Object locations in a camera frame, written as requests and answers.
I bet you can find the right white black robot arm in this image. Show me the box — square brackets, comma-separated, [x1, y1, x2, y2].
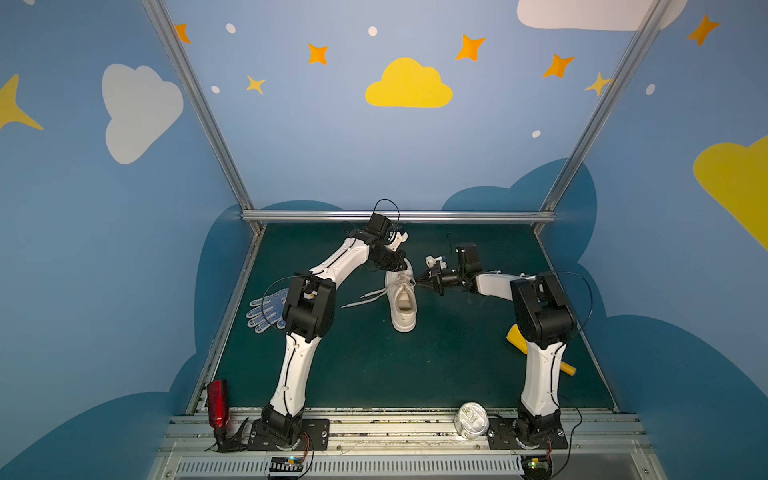
[416, 243, 577, 449]

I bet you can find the blue dotted work glove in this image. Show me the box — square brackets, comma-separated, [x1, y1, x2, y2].
[246, 288, 288, 334]

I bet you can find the right small circuit board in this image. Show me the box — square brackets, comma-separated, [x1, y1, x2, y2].
[521, 456, 553, 480]

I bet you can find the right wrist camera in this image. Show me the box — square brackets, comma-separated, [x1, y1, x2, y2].
[425, 255, 448, 270]

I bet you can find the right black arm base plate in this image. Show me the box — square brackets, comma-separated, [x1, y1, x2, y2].
[487, 414, 569, 450]

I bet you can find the white sneaker shoe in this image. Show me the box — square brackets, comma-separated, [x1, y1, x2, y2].
[385, 260, 418, 333]

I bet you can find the red bottle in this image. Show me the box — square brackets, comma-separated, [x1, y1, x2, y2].
[206, 379, 229, 431]

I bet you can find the left small circuit board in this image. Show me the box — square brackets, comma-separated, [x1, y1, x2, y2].
[266, 456, 305, 479]

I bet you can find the aluminium front rail base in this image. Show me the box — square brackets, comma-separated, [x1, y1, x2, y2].
[148, 409, 666, 479]

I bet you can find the aluminium frame right post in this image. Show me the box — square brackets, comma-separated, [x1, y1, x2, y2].
[533, 0, 672, 236]

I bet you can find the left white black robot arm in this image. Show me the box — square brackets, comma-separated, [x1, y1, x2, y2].
[257, 213, 408, 449]

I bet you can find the small circuit board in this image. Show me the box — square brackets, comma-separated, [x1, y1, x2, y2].
[266, 456, 305, 479]
[521, 456, 553, 480]

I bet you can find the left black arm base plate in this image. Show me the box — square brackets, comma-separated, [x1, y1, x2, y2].
[246, 419, 330, 451]

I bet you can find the yellow plastic scoop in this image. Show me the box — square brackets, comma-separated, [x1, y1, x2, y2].
[506, 324, 577, 377]

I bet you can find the aluminium frame left post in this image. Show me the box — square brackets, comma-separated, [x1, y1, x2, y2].
[142, 0, 264, 236]

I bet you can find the white shoelace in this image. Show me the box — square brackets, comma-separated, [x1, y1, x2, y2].
[342, 287, 388, 309]

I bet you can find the aluminium frame post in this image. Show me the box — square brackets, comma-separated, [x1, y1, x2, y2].
[533, 0, 672, 236]
[142, 0, 264, 236]

